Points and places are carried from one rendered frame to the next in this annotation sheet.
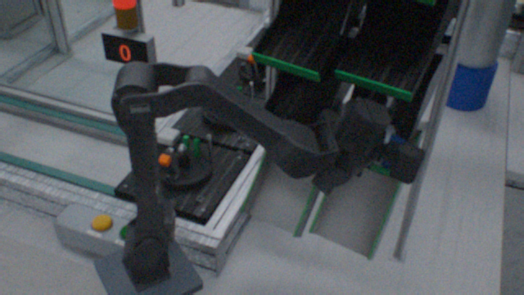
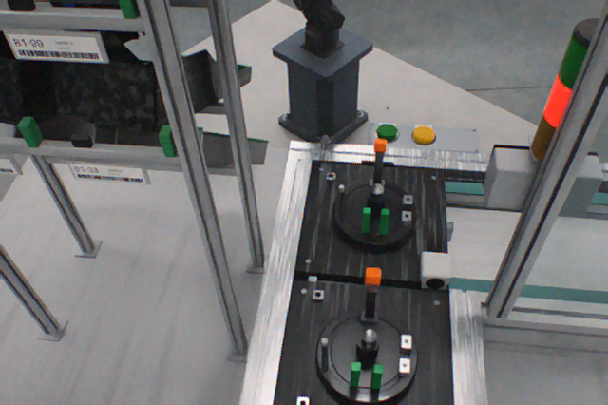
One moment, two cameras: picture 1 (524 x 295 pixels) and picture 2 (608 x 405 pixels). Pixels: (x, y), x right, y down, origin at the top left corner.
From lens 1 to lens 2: 1.53 m
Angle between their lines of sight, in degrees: 92
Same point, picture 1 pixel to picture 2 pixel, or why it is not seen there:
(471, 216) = not seen: outside the picture
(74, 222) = (453, 132)
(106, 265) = (360, 42)
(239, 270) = (272, 189)
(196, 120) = (417, 330)
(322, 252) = (180, 230)
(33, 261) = (486, 150)
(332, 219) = not seen: hidden behind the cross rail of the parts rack
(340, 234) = not seen: hidden behind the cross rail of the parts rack
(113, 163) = (499, 251)
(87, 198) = (469, 164)
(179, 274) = (294, 48)
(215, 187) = (320, 203)
